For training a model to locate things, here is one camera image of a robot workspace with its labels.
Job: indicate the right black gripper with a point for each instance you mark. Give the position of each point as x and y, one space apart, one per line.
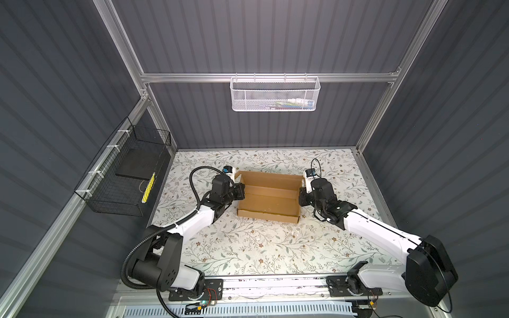
302 195

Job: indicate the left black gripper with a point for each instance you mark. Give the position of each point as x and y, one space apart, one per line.
238 188

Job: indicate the brown cardboard box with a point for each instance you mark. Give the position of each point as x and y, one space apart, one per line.
270 197

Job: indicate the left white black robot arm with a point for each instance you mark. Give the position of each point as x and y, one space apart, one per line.
155 262

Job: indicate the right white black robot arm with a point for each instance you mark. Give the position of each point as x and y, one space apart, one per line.
425 269

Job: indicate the yellow green striped tool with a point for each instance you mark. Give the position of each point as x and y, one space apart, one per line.
148 189

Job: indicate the black foam pad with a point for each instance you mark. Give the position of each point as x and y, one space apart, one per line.
138 164

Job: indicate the markers in white basket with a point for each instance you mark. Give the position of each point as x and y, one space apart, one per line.
298 103

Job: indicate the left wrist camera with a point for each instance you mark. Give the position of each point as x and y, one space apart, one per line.
230 171

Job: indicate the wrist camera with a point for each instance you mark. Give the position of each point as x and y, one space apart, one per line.
230 171
309 176

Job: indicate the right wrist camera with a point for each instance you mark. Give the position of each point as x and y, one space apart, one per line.
309 176

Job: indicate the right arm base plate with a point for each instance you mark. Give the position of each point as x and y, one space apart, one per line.
343 286

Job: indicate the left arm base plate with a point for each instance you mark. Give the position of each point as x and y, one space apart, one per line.
208 289

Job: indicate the white wire mesh basket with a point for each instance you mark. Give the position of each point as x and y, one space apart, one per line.
251 94

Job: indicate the white perforated cable tray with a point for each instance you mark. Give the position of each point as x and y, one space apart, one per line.
270 309

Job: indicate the black wire basket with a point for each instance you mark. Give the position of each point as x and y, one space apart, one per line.
104 192

